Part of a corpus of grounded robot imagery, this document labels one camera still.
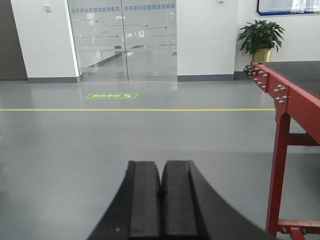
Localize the white wall switch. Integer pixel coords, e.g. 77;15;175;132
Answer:
44;4;51;13

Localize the green floor sticker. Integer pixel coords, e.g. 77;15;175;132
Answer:
85;92;139;99

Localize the frosted glass double door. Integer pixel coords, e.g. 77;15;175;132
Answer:
68;0;178;82

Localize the red metal table frame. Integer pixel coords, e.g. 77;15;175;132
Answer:
243;60;320;240

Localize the blue framed wall board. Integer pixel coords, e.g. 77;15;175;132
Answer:
256;0;320;16

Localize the green potted plant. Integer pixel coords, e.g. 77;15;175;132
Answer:
238;20;286;56

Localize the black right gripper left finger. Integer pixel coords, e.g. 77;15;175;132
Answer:
88;161;160;240

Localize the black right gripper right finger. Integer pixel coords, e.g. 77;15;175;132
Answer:
161;160;274;240

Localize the gold plant pot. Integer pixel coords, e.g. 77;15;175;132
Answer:
252;48;272;63

